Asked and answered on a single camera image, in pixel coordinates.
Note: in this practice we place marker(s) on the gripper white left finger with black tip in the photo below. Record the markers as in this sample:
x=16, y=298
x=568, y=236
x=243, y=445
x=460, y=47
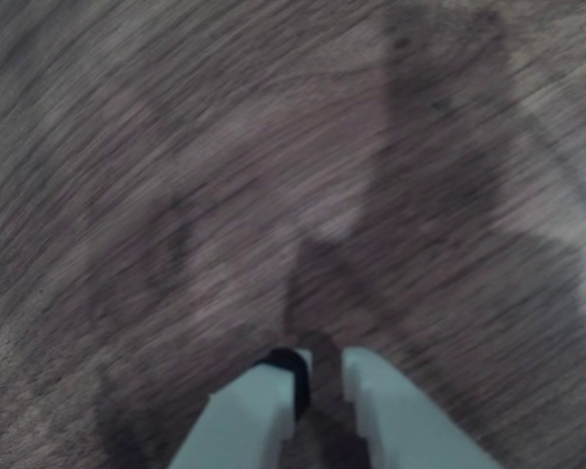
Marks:
x=239, y=420

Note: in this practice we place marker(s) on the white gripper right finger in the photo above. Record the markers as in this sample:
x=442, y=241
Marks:
x=400, y=425

